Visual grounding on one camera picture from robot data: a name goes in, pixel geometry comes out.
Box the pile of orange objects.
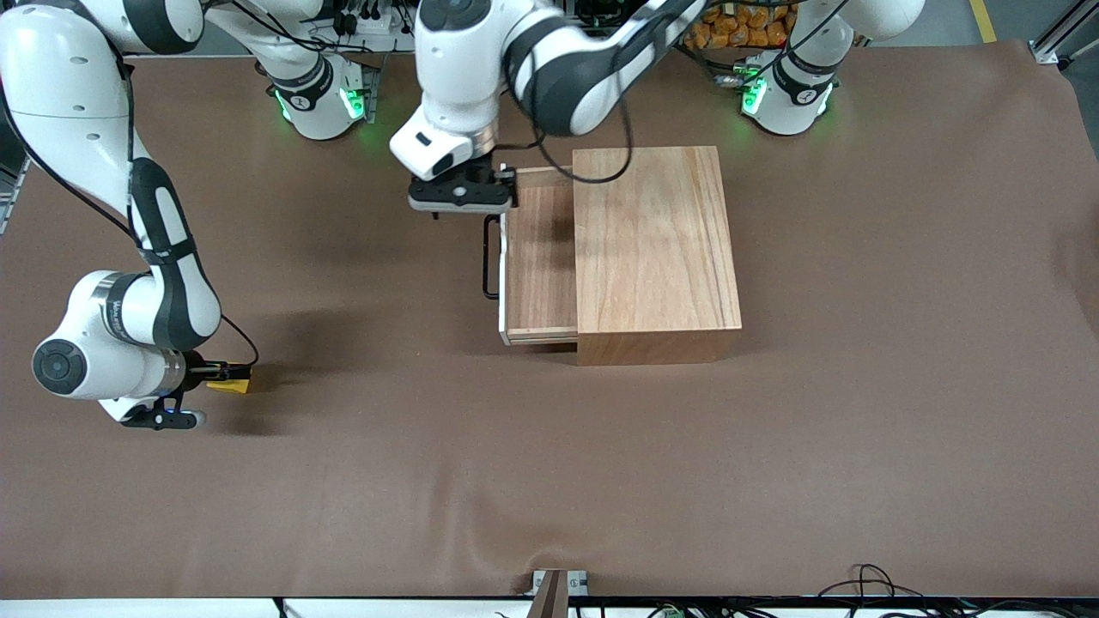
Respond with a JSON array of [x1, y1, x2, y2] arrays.
[[684, 0, 795, 51]]

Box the light wooden drawer cabinet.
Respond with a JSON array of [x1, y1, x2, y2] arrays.
[[573, 146, 744, 367]]

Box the white power strip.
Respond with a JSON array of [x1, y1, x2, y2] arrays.
[[331, 4, 406, 40]]

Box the black looped cables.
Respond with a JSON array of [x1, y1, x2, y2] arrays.
[[816, 562, 1099, 618]]

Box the brown table cloth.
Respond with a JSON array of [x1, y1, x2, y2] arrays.
[[0, 39, 1099, 600]]

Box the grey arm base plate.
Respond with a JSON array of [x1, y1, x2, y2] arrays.
[[359, 51, 386, 123]]

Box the metal table edge bracket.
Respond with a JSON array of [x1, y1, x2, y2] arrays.
[[531, 568, 590, 618]]

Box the aluminium frame profile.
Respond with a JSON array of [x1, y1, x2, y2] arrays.
[[1029, 0, 1099, 66]]

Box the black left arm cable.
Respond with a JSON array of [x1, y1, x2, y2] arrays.
[[505, 51, 634, 185]]

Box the wooden drawer with black handle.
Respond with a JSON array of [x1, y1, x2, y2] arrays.
[[482, 166, 580, 348]]

